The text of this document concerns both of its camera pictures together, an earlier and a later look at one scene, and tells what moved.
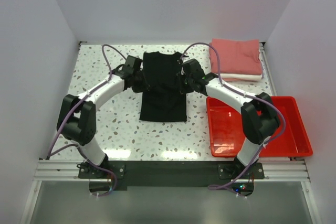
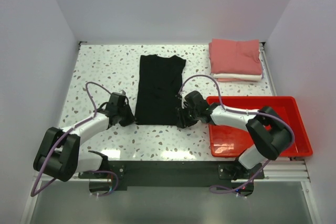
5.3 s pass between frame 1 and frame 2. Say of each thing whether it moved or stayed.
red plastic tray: stayed
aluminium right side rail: stayed
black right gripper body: moved
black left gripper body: moved
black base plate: stayed
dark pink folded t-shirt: stayed
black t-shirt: moved
